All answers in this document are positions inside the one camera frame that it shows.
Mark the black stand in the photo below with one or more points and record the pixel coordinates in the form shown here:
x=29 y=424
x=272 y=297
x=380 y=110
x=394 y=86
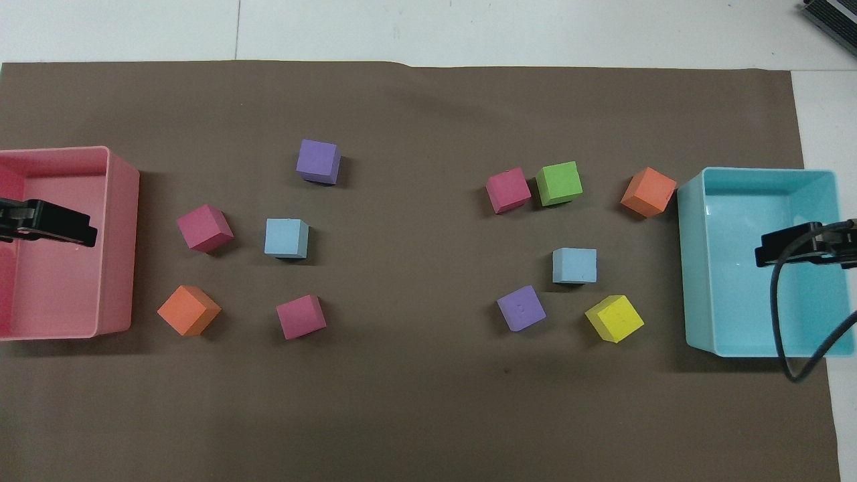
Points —
x=835 y=19

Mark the light blue foam block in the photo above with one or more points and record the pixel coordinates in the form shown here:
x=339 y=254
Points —
x=574 y=265
x=284 y=237

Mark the pink plastic bin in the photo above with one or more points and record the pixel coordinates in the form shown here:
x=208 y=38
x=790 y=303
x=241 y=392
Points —
x=115 y=254

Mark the light blue plastic bin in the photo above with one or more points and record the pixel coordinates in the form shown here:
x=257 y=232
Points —
x=730 y=268

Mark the green foam block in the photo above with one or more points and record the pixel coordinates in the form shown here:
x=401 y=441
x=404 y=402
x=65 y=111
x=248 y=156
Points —
x=558 y=183

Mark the purple foam block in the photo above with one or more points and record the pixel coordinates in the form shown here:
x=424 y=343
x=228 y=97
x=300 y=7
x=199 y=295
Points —
x=521 y=308
x=318 y=159

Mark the pink foam block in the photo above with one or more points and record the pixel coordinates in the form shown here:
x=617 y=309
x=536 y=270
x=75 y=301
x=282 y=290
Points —
x=301 y=317
x=204 y=227
x=507 y=190

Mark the yellow foam block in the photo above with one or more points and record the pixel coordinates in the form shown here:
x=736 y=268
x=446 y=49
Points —
x=614 y=318

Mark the orange foam block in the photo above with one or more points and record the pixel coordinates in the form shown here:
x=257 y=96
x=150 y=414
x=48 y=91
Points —
x=187 y=309
x=648 y=191

